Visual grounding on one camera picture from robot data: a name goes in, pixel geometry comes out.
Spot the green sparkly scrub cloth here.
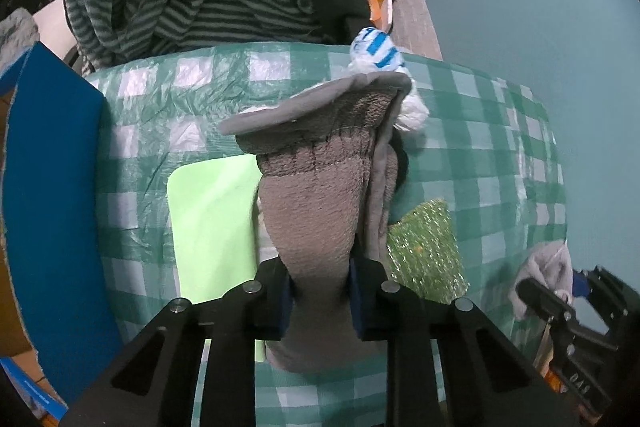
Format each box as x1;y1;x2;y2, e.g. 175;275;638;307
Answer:
387;199;469;305

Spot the white blue striped sock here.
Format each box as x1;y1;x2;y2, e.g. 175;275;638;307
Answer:
348;27;430;133

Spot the light grey bed sheet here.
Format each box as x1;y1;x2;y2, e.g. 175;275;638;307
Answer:
32;0;76;61

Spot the green checkered tablecloth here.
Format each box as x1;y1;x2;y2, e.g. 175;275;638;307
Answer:
90;43;566;426

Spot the orange plastic bag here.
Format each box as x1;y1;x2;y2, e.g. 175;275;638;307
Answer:
368;0;394;34

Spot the blue cardboard box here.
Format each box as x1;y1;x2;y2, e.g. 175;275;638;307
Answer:
1;43;124;426

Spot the grey puffer jacket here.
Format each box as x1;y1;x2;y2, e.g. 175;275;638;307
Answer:
0;8;40;72

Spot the light green cloth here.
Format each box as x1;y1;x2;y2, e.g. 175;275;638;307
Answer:
166;152;266;363

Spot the brown grey fuzzy sock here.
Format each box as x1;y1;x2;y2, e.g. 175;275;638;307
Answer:
219;72;411;373

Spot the light grey knit sock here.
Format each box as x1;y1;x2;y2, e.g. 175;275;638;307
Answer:
509;239;574;321

